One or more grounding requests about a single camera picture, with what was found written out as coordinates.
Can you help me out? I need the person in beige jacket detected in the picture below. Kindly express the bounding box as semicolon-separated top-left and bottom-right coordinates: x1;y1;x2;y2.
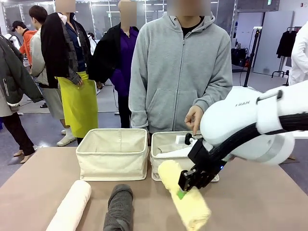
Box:
28;5;65;121

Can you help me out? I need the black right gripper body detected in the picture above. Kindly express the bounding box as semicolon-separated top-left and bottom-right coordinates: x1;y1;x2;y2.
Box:
188;139;226;191

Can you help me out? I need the person's right forearm grey sleeve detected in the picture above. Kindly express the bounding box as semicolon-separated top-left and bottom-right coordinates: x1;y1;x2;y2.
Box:
129;91;150;129

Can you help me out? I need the person in dark green jacket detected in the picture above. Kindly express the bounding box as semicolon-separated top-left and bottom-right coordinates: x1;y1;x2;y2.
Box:
0;33;45;164

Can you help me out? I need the white fabric basket with rivets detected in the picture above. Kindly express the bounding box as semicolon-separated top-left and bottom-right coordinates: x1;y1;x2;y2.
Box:
150;131;220;182

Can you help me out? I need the black cases stack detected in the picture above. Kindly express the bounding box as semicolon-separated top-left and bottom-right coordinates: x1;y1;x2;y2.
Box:
231;47;248;67

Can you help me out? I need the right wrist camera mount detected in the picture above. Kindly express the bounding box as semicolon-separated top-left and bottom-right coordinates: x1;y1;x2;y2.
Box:
175;133;195;146

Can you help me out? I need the black hanging garment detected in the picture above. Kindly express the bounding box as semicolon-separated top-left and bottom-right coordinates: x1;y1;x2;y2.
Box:
276;30;298;58

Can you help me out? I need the pale pink towel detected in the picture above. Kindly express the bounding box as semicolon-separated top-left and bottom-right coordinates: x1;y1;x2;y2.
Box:
45;180;92;231

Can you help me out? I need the person in grey hoodie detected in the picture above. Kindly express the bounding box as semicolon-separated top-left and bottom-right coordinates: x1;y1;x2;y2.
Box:
128;0;233;135

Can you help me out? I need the right arm black cable bundle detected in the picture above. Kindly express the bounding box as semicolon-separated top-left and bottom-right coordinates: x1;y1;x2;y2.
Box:
210;113;308;162

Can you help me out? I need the black clothes rack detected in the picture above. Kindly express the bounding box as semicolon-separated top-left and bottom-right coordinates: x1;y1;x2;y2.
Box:
271;26;301;78

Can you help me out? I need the wide white fabric basket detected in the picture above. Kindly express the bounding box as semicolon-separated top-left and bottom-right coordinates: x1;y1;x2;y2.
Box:
76;128;148;181

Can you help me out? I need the yellow towel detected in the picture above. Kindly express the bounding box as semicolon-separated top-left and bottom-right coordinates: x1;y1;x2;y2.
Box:
157;160;212;231

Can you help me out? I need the person in white clothes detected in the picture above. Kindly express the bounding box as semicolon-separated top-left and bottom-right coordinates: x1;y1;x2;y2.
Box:
288;21;308;86

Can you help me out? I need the person in purple shirt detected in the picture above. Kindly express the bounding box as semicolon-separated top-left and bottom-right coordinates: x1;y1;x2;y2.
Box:
86;0;140;135

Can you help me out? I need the person in orange jacket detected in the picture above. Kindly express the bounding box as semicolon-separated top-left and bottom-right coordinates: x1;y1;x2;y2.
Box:
11;20;38;65

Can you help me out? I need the person's left hand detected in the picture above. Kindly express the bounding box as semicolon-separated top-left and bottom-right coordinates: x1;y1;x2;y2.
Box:
184;105;205;132

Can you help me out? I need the person's left forearm grey sleeve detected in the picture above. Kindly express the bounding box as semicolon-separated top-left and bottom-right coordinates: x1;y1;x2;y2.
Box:
193;79;233;114

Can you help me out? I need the person in yellow skirt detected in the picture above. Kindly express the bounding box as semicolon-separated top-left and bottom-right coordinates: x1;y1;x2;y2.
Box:
40;0;99;147

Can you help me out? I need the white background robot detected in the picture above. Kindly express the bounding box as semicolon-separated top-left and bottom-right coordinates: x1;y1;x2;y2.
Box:
4;33;19;49

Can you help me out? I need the black tripod pole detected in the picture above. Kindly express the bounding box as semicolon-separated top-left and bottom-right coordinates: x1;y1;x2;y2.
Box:
243;26;263;88

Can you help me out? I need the grey towel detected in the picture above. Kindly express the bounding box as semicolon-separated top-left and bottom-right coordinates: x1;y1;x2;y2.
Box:
103;184;134;231

